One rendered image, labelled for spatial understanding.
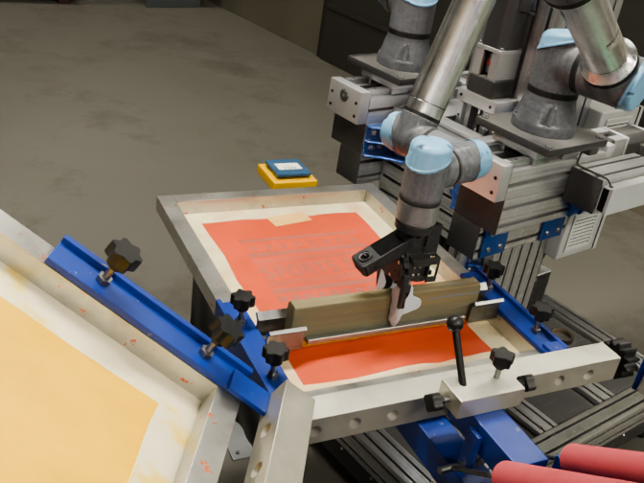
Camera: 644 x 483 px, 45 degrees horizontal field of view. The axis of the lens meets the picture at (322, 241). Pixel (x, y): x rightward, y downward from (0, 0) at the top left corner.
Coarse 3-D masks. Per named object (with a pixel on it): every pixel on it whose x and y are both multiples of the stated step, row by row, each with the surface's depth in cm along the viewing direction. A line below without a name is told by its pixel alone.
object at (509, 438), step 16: (448, 416) 128; (480, 416) 122; (496, 416) 122; (464, 432) 124; (480, 432) 120; (496, 432) 119; (512, 432) 120; (480, 448) 121; (496, 448) 117; (512, 448) 116; (528, 448) 117; (496, 464) 117; (544, 464) 116
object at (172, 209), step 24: (240, 192) 193; (264, 192) 195; (288, 192) 197; (312, 192) 199; (336, 192) 201; (360, 192) 205; (168, 216) 177; (384, 216) 198; (192, 240) 168; (192, 264) 162; (432, 264) 180; (456, 264) 175; (216, 288) 153; (504, 336) 158; (480, 360) 144; (360, 384) 133
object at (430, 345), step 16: (288, 224) 189; (304, 224) 190; (320, 224) 191; (336, 224) 193; (352, 224) 194; (368, 224) 195; (368, 240) 188; (384, 336) 153; (400, 336) 153; (416, 336) 154; (432, 336) 155; (448, 336) 156; (464, 336) 157; (400, 352) 149; (416, 352) 150; (432, 352) 150; (448, 352) 151; (464, 352) 152; (480, 352) 153
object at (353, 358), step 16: (208, 224) 183; (224, 224) 184; (240, 224) 185; (256, 224) 186; (272, 224) 188; (224, 240) 178; (224, 256) 171; (240, 256) 172; (240, 272) 166; (256, 272) 167; (256, 288) 161; (256, 304) 156; (272, 304) 157; (304, 352) 145; (320, 352) 145; (336, 352) 146; (352, 352) 147; (368, 352) 147; (384, 352) 148; (304, 368) 140; (320, 368) 141; (336, 368) 142; (352, 368) 142; (368, 368) 143; (384, 368) 144; (304, 384) 136
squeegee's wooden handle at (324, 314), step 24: (384, 288) 148; (432, 288) 151; (456, 288) 153; (288, 312) 140; (312, 312) 140; (336, 312) 143; (360, 312) 145; (384, 312) 148; (408, 312) 150; (432, 312) 153; (456, 312) 156
